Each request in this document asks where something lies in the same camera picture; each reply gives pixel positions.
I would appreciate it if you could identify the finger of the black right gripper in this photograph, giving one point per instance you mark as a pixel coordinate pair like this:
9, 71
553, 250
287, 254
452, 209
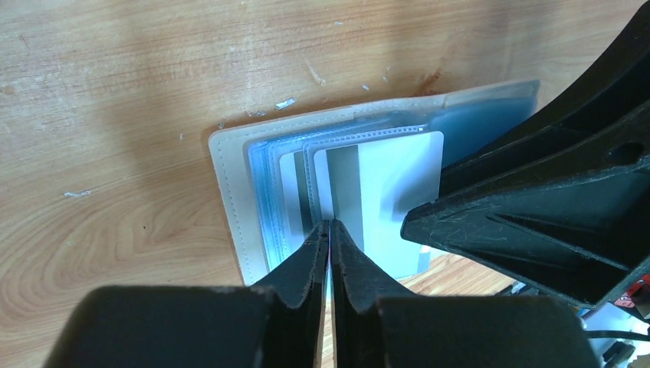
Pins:
560, 202

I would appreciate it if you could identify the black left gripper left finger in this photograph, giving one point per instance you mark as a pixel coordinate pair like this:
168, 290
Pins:
275, 322

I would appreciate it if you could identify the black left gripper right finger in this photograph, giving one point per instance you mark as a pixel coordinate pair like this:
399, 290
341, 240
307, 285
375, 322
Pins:
380, 323

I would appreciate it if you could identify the grey translucent card holder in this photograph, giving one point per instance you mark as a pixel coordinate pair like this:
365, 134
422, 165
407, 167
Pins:
266, 172

